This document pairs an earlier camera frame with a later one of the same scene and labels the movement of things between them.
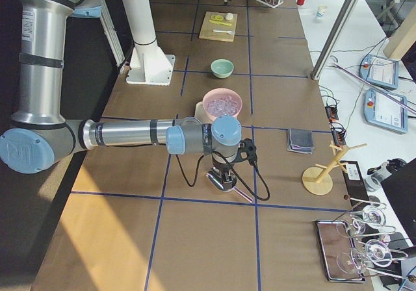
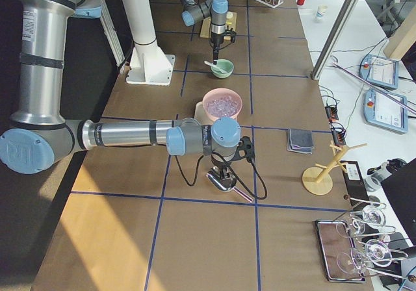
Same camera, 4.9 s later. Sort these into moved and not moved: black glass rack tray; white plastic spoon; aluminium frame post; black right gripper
Moved: white plastic spoon
Not moved: aluminium frame post; black right gripper; black glass rack tray
